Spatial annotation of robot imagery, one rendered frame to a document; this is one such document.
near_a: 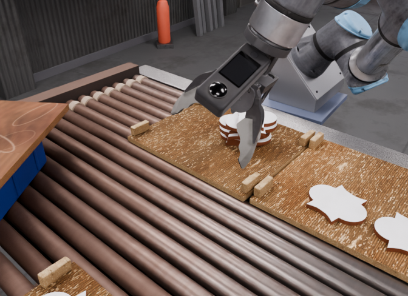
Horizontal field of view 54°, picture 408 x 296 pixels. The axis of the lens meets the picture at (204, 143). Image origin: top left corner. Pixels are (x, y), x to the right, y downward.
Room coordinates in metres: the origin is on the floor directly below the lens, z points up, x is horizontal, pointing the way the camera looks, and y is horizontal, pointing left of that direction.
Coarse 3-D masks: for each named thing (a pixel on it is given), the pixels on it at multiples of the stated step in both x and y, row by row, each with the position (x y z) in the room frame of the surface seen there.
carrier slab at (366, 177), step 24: (336, 144) 0.93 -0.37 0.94; (288, 168) 0.82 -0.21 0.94; (312, 168) 0.82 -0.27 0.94; (336, 168) 0.82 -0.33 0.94; (360, 168) 0.82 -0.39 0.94; (384, 168) 0.82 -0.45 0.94; (288, 192) 0.72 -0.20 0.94; (360, 192) 0.72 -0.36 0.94; (384, 192) 0.72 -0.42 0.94; (288, 216) 0.64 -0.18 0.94; (312, 216) 0.64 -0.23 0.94; (384, 216) 0.64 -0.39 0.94; (336, 240) 0.57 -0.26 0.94; (360, 240) 0.57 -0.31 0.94; (384, 264) 0.51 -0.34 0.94
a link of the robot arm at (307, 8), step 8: (272, 0) 0.53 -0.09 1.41; (280, 0) 0.52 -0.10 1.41; (288, 0) 0.52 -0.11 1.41; (296, 0) 0.52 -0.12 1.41; (304, 0) 0.52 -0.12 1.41; (312, 0) 0.52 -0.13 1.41; (320, 0) 0.52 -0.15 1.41; (328, 0) 0.55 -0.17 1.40; (280, 8) 0.52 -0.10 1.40; (288, 8) 0.52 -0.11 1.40; (296, 8) 0.52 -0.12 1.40; (304, 8) 0.52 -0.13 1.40; (312, 8) 0.52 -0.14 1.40; (296, 16) 0.52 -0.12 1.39; (304, 16) 0.52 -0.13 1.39; (312, 16) 0.53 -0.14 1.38
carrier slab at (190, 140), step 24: (168, 120) 1.07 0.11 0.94; (192, 120) 1.07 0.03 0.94; (216, 120) 1.07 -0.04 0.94; (144, 144) 0.93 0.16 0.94; (168, 144) 0.93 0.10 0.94; (192, 144) 0.93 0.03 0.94; (216, 144) 0.93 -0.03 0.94; (288, 144) 0.93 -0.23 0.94; (192, 168) 0.82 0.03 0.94; (216, 168) 0.82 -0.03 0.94; (240, 168) 0.82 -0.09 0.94; (264, 168) 0.82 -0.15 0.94; (240, 192) 0.72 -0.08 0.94
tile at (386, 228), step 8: (400, 216) 0.63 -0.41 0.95; (376, 224) 0.61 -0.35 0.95; (384, 224) 0.61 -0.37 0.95; (392, 224) 0.61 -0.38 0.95; (400, 224) 0.61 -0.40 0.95; (376, 232) 0.59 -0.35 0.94; (384, 232) 0.58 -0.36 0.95; (392, 232) 0.58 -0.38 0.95; (400, 232) 0.58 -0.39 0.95; (384, 240) 0.57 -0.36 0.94; (392, 240) 0.56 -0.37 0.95; (400, 240) 0.56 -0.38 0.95; (392, 248) 0.54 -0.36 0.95; (400, 248) 0.54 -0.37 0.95
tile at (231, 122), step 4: (232, 116) 0.97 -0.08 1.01; (236, 116) 0.97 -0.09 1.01; (228, 120) 0.95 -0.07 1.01; (232, 120) 0.95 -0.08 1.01; (236, 120) 0.95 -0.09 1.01; (228, 124) 0.92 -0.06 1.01; (232, 124) 0.92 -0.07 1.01; (236, 124) 0.92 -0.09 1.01; (276, 124) 0.92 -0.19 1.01; (228, 128) 0.92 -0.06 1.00; (232, 128) 0.91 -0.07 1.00; (236, 128) 0.90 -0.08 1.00; (264, 128) 0.90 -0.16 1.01; (268, 128) 0.90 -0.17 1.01; (272, 128) 0.90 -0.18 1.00; (264, 132) 0.88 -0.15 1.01; (268, 132) 0.90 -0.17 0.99; (264, 136) 0.88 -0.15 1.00
